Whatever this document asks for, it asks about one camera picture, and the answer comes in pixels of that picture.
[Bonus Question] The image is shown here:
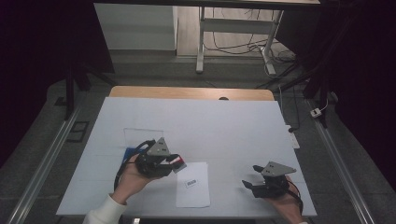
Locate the person's left hand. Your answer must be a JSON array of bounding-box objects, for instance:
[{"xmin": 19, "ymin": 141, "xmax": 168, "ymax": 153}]
[{"xmin": 110, "ymin": 153, "xmax": 162, "ymax": 205}]

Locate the dark curtain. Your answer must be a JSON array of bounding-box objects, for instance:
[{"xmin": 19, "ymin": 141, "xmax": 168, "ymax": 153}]
[
  {"xmin": 275, "ymin": 0, "xmax": 396, "ymax": 191},
  {"xmin": 0, "ymin": 0, "xmax": 115, "ymax": 169}
]

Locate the small white adapter with cable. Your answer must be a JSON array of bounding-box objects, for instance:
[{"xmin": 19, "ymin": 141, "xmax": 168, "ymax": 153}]
[{"xmin": 309, "ymin": 98, "xmax": 330, "ymax": 119}]

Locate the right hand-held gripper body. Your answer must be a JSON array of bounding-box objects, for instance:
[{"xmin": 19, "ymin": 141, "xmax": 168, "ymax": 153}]
[{"xmin": 251, "ymin": 161, "xmax": 298, "ymax": 199}]

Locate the person's right hand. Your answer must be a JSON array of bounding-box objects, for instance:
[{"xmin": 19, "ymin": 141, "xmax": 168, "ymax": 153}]
[{"xmin": 263, "ymin": 175, "xmax": 304, "ymax": 224}]

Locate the black floor outlet frame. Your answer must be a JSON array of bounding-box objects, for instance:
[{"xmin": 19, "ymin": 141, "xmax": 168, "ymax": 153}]
[{"xmin": 66, "ymin": 120, "xmax": 91, "ymax": 144}]

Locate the white cabinet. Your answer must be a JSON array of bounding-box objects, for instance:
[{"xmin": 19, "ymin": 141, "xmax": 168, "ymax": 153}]
[{"xmin": 93, "ymin": 3, "xmax": 178, "ymax": 51}]

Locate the large white table cover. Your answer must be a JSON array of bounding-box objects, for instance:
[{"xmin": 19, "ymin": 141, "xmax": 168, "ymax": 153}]
[{"xmin": 55, "ymin": 96, "xmax": 318, "ymax": 217}]

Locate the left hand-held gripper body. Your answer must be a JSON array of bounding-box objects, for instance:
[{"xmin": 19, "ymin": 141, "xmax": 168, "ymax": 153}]
[{"xmin": 134, "ymin": 136, "xmax": 176, "ymax": 179}]

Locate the small white paper sheet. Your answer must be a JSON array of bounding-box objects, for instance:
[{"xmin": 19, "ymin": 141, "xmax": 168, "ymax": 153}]
[{"xmin": 175, "ymin": 161, "xmax": 212, "ymax": 209}]

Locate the white metal frame stand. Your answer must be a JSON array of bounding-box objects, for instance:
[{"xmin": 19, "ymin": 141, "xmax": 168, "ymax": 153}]
[{"xmin": 204, "ymin": 7, "xmax": 297, "ymax": 79}]

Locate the white desk with metal legs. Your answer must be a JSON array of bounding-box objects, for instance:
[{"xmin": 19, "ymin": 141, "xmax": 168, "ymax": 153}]
[{"xmin": 92, "ymin": 0, "xmax": 321, "ymax": 77}]

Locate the blue case with clear lid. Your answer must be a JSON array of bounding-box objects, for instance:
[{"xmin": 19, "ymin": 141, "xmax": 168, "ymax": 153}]
[{"xmin": 120, "ymin": 127, "xmax": 164, "ymax": 166}]

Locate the aluminium floor rail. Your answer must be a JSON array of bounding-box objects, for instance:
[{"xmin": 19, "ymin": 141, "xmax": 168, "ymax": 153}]
[
  {"xmin": 6, "ymin": 104, "xmax": 82, "ymax": 224},
  {"xmin": 305, "ymin": 99, "xmax": 376, "ymax": 224}
]

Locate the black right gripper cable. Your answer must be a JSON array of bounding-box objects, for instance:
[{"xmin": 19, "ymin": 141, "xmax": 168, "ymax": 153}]
[{"xmin": 288, "ymin": 179, "xmax": 304, "ymax": 217}]

